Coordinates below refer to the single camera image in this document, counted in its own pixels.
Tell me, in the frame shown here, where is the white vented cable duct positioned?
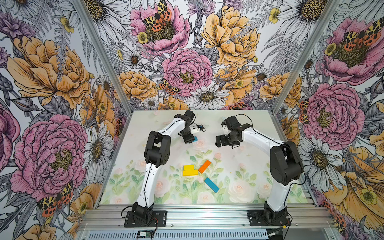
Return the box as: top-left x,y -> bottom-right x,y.
83,229 -> 269,240

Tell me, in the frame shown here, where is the orange block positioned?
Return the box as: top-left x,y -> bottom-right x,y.
198,160 -> 211,174

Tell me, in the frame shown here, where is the small green circuit board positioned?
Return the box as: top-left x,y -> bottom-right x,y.
136,231 -> 155,240

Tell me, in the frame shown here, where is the aluminium front rail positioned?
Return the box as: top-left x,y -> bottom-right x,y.
80,204 -> 334,231

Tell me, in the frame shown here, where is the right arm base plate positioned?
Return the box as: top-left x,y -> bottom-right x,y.
247,209 -> 292,228

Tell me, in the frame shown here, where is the long yellow block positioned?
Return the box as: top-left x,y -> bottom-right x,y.
183,170 -> 199,177

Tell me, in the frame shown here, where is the right aluminium corner post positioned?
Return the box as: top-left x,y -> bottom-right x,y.
272,0 -> 340,116

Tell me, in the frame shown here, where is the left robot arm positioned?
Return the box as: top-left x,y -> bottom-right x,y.
131,110 -> 195,225

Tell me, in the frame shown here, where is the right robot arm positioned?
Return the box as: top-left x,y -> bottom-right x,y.
215,116 -> 304,226

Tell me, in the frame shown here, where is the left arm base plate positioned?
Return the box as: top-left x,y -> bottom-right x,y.
124,211 -> 168,228

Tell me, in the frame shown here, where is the aluminium corner post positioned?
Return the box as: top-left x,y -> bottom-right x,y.
74,1 -> 133,117
272,0 -> 340,116

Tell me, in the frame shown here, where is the small yellow block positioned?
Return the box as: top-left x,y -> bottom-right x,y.
183,165 -> 195,171

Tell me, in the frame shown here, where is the left aluminium corner post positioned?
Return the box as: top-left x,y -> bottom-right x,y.
74,1 -> 133,117

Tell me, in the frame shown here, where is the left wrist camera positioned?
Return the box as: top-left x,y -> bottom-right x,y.
191,125 -> 206,134

